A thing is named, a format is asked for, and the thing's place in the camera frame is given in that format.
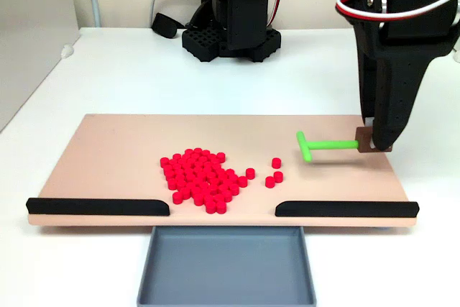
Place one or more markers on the small white clip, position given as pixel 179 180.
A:
pixel 67 51
pixel 456 56

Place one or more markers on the green T-shaped pusher tool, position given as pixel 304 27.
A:
pixel 330 145

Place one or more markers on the red granule pile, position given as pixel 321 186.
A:
pixel 194 177

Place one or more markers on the beige flat board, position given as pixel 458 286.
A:
pixel 108 163

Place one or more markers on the black edge rail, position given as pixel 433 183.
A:
pixel 93 207
pixel 345 209

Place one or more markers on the grey tray container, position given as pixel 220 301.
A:
pixel 226 267

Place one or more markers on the red cylindrical granule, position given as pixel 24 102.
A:
pixel 276 162
pixel 278 176
pixel 250 173
pixel 270 181

